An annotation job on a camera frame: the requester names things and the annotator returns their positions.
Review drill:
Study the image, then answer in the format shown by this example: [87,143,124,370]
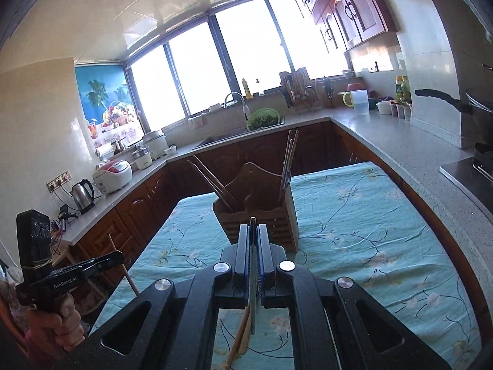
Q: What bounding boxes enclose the brown wooden base cabinets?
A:
[50,121,493,340]

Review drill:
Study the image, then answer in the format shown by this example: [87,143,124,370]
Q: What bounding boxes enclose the kitchen window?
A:
[125,0,349,132]

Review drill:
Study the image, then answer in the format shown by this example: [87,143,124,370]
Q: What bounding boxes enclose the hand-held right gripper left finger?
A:
[58,223,252,370]

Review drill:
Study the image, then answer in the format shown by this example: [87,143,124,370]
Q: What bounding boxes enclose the row of seasoning jars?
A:
[390,100,413,121]

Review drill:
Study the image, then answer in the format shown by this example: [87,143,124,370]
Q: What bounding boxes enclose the wall power socket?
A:
[46,170,72,191]

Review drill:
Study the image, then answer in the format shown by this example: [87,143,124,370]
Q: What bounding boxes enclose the dark wooden chopstick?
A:
[193,155,236,207]
[287,131,299,197]

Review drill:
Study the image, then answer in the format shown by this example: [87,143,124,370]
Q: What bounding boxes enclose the thin metal chopstick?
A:
[187,159,231,212]

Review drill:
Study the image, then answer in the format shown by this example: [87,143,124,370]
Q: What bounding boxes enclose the reddish wooden chopstick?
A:
[107,234,140,297]

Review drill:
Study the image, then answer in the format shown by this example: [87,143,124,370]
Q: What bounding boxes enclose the large white cooking pot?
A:
[142,130,169,159]

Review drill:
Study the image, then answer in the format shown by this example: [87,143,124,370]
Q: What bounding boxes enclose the brown wooden chopstick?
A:
[283,130,293,199]

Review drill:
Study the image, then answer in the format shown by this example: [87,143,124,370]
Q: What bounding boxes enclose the teal floral tablecloth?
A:
[89,161,482,370]

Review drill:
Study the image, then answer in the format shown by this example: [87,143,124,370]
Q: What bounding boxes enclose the wooden utensil holder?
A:
[213,162,299,252]

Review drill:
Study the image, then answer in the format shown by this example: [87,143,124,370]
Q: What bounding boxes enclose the kitchen sink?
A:
[193,117,286,151]

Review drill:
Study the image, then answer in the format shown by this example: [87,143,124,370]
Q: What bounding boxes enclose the white rice cooker red lid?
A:
[92,160,132,194]

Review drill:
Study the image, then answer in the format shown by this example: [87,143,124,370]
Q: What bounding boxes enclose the curved sink faucet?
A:
[224,92,249,121]

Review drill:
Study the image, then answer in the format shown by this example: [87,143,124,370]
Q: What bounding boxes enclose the dish drying rack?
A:
[279,67,320,109]

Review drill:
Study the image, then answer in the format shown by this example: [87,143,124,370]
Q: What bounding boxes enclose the person's left hand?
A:
[26,292,86,352]

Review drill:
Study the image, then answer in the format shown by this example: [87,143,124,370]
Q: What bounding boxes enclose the black frying pan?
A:
[415,88,493,143]

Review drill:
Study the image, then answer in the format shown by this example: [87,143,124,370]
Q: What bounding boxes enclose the red wooden upper cabinets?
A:
[279,0,397,55]

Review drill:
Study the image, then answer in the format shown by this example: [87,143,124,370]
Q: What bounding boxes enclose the steel electric kettle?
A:
[71,179,96,214]

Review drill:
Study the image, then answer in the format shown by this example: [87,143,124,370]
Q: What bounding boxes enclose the cooking oil bottles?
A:
[395,76,411,103]

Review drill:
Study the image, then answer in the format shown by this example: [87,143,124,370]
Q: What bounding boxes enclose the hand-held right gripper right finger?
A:
[256,224,452,370]

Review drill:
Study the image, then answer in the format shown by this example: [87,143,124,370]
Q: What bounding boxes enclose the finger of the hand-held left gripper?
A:
[77,250,126,278]

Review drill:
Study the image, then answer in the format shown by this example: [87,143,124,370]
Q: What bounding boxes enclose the green colander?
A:
[246,109,280,132]

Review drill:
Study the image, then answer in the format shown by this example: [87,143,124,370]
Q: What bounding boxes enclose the small white electric cooker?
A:
[132,147,153,170]

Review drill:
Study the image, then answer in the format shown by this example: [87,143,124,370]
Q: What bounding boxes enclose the tropical wall poster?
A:
[75,65,141,149]

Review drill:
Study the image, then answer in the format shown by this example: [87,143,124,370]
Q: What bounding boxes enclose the clear pitcher green handle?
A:
[343,89,369,115]

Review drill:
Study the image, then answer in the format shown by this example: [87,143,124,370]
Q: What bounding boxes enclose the steel gas stove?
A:
[439,142,493,197]

